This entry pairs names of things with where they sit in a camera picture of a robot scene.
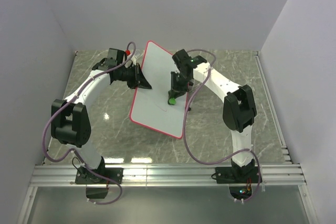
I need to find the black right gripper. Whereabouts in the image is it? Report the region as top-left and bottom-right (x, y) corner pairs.
(169, 71), (191, 99)

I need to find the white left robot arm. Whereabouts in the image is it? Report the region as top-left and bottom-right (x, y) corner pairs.
(46, 48), (152, 183)

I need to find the aluminium side rail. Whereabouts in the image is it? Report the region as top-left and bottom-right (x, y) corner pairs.
(253, 51), (293, 164)

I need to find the aluminium mounting rail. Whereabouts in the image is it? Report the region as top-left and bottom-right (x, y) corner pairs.
(29, 164), (307, 187)

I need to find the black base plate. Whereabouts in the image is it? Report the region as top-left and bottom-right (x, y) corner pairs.
(211, 167), (259, 184)
(75, 167), (123, 185)

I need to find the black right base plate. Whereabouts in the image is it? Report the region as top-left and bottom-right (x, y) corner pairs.
(211, 167), (259, 184)

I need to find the green whiteboard eraser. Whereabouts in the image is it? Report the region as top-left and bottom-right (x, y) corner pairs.
(168, 98), (176, 105)

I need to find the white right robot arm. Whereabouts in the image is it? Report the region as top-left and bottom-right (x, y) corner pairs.
(167, 49), (257, 182)

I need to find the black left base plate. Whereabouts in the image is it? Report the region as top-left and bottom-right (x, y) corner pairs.
(75, 167), (123, 185)

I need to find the red framed whiteboard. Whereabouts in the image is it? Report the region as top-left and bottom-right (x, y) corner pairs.
(130, 41), (187, 138)

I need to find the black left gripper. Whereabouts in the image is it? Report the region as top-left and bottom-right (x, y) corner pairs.
(119, 63), (152, 91)

